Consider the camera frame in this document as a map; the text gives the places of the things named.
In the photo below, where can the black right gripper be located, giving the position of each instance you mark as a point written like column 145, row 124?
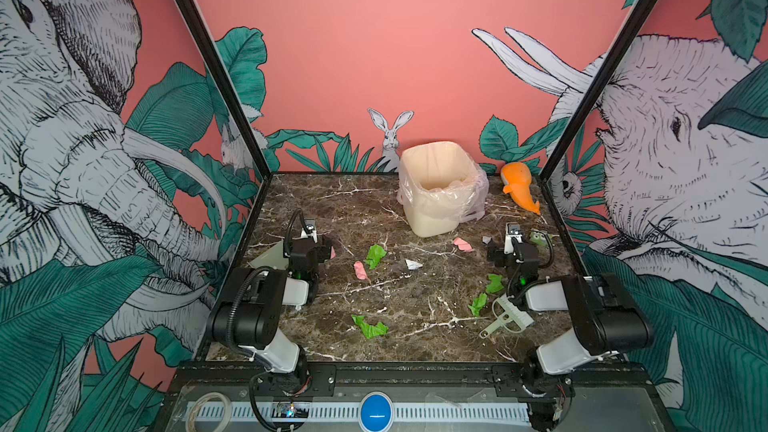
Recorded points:
column 522, row 253

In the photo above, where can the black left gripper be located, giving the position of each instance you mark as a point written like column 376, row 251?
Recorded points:
column 318, row 250

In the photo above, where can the pale green dustpan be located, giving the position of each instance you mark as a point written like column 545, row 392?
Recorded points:
column 272, row 257

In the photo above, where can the pale green hand brush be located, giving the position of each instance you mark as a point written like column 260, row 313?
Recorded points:
column 508, row 317

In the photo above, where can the cream plastic trash bin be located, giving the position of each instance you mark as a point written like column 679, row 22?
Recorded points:
column 440, row 187

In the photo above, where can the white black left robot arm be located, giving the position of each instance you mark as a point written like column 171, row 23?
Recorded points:
column 247, row 314

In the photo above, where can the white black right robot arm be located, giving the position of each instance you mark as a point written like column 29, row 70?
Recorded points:
column 605, row 319

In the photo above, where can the small green frog toy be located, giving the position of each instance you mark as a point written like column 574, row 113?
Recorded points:
column 539, row 238

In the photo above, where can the green paper scrap right upper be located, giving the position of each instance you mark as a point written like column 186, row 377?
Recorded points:
column 495, row 284

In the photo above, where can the green paper scrap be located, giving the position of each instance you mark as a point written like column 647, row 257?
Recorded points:
column 478, row 304
column 374, row 256
column 495, row 284
column 369, row 331

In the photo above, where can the pink paper scrap centre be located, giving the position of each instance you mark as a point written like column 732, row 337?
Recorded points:
column 360, row 272

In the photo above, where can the pink paper scrap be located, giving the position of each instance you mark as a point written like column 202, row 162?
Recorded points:
column 360, row 272
column 463, row 245

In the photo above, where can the pink paper scrap right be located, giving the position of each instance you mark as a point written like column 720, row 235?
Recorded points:
column 463, row 245

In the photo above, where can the green paper scrap right lower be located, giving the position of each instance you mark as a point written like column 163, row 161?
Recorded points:
column 478, row 304

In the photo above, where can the green paper scrap centre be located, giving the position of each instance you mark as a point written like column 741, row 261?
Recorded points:
column 374, row 256

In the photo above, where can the orange carrot plush toy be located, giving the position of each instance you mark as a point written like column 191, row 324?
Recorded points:
column 517, row 180

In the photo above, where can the green paper scrap front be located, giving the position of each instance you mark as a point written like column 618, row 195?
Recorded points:
column 369, row 331

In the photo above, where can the white paper scrap centre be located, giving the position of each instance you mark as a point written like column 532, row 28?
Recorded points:
column 413, row 265

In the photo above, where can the blue round button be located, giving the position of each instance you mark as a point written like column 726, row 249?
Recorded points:
column 376, row 413

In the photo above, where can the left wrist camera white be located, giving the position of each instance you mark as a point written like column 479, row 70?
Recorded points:
column 308, row 229

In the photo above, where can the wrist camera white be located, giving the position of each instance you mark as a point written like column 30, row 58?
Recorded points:
column 513, row 237
column 308, row 229

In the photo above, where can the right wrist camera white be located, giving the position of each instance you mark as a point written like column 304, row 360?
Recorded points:
column 513, row 237

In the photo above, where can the white slotted cable duct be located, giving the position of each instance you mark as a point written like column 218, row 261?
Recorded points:
column 513, row 414

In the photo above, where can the black front mounting rail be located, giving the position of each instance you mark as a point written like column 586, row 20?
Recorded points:
column 323, row 379

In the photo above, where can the left black frame post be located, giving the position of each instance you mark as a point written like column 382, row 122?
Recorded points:
column 213, row 62

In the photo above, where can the black frame post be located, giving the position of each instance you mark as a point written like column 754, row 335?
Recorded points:
column 638, row 15
column 213, row 62

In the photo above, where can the right black frame post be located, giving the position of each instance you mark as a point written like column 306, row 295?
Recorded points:
column 638, row 15

